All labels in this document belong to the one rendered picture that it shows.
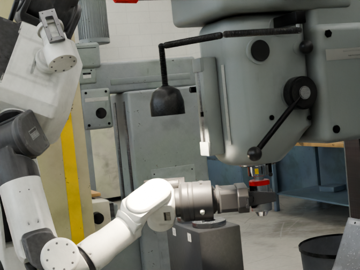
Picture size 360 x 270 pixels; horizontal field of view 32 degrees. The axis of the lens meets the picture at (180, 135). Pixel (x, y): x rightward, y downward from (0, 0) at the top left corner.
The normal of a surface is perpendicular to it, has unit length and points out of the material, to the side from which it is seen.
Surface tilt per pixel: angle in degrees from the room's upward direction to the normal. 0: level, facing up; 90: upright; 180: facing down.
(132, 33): 90
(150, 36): 90
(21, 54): 59
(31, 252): 67
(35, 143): 72
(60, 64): 148
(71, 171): 90
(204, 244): 90
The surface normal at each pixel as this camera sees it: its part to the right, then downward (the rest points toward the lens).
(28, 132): 0.90, -0.39
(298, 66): 0.41, 0.00
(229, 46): -0.61, 0.10
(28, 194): 0.27, -0.36
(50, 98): 0.42, -0.53
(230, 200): -0.01, 0.05
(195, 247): -0.91, 0.11
